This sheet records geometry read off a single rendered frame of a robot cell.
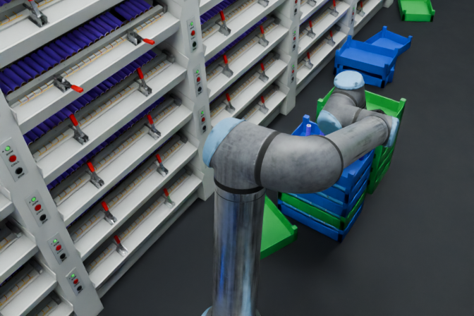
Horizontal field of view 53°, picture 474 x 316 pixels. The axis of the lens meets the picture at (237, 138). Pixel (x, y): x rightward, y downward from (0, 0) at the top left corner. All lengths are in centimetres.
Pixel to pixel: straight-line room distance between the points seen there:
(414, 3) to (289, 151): 290
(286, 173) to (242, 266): 30
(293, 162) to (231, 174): 13
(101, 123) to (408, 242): 128
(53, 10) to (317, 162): 74
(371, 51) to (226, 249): 204
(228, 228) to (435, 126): 173
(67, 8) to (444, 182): 173
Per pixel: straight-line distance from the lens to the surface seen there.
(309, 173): 90
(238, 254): 107
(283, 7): 219
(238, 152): 92
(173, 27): 154
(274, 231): 199
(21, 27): 122
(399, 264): 198
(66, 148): 141
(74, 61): 135
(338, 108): 145
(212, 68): 189
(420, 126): 256
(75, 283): 168
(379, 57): 287
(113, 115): 148
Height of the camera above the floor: 160
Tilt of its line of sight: 42 degrees down
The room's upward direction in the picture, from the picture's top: 3 degrees counter-clockwise
